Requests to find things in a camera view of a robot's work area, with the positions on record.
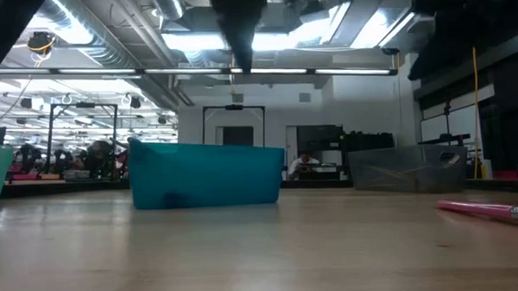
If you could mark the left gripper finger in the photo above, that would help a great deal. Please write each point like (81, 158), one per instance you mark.
(238, 47)
(250, 42)

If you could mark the gold fork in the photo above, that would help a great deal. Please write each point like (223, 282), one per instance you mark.
(391, 174)
(419, 171)

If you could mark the blue plastic bin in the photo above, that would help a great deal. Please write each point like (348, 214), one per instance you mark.
(199, 178)

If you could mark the translucent gray plastic bin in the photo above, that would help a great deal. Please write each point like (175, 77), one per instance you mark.
(429, 185)

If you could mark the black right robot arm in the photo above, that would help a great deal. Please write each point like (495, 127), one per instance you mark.
(474, 2)

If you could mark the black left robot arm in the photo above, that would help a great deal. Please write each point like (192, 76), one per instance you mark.
(0, 33)

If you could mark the gray ceiling box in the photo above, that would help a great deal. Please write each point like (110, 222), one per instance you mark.
(278, 19)

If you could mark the bright ceiling light panel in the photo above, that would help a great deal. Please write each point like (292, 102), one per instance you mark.
(186, 41)

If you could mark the black stand with table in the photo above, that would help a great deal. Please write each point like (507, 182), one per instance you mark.
(447, 117)

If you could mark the dark shelf cabinet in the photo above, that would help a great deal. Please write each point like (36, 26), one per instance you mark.
(323, 134)

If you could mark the black equipment boxes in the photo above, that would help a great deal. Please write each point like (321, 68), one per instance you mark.
(369, 141)

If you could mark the yellow white bottle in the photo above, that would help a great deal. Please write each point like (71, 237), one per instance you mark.
(486, 170)

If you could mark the long black light bar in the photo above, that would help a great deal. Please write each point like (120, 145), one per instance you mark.
(109, 71)

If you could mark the person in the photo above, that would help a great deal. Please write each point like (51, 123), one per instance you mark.
(98, 153)
(303, 163)

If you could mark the red box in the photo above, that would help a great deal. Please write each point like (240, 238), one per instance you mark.
(506, 175)

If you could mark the background robot workstation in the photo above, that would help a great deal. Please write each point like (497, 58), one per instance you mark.
(35, 164)

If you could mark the black rig frame stand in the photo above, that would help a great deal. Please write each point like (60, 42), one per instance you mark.
(81, 105)
(234, 107)

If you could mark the black security camera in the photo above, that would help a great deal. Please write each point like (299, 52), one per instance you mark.
(389, 51)

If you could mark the silver round duct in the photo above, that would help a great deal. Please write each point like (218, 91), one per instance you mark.
(170, 4)

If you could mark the gray wall vent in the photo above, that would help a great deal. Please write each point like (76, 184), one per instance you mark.
(305, 97)

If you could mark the white wall board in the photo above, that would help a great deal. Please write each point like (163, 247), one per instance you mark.
(433, 128)

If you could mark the black aluminium table frame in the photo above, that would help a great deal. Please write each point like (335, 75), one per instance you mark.
(49, 189)

